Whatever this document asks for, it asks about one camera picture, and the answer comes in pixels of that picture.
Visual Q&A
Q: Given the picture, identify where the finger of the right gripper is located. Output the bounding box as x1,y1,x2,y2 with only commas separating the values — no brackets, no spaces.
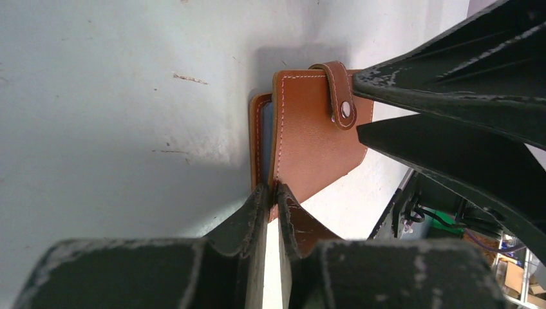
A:
357,114,545,262
353,1,545,149

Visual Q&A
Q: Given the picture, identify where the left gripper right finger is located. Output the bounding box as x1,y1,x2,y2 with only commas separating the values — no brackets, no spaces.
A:
276,184,505,308

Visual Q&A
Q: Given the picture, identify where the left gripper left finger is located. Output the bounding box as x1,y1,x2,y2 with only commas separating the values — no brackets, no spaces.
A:
14,184,270,308

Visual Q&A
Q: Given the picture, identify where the brown leather card holder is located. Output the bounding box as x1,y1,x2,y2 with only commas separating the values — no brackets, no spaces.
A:
249,61,373,202

